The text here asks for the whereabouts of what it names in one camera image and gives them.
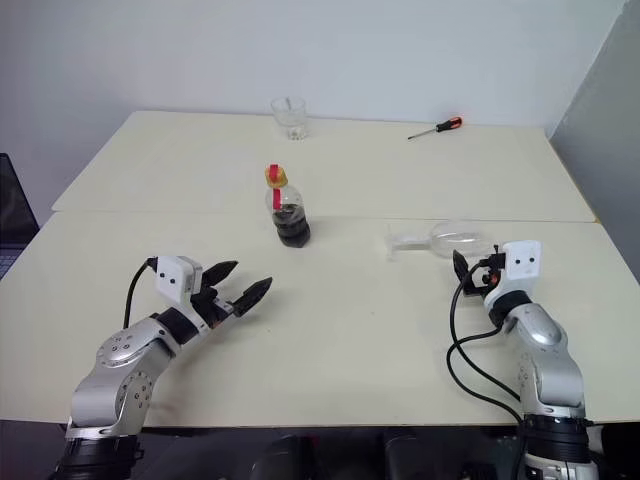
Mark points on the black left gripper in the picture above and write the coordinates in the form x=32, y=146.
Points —
x=212, y=306

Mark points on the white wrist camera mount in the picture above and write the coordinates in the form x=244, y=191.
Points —
x=522, y=272
x=172, y=277

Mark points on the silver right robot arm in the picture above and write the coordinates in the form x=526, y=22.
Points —
x=542, y=335

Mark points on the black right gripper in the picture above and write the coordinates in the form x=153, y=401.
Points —
x=484, y=282

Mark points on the red and black screwdriver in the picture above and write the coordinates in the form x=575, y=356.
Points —
x=450, y=122

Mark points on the clear wine glass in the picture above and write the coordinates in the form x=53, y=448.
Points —
x=450, y=239

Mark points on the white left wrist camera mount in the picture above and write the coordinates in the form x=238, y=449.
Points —
x=172, y=277

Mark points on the dark rounded shape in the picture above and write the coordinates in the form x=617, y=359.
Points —
x=402, y=460

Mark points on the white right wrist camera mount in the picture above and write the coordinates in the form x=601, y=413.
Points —
x=522, y=272

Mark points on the dark laptop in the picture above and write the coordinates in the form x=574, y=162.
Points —
x=12, y=210

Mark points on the cola bottle with red label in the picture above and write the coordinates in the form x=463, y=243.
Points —
x=292, y=231

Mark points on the clear glass tumbler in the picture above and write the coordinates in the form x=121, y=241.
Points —
x=290, y=125

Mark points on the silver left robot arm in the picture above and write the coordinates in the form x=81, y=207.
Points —
x=115, y=355

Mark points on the yellow bottle cap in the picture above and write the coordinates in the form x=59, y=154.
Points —
x=284, y=179

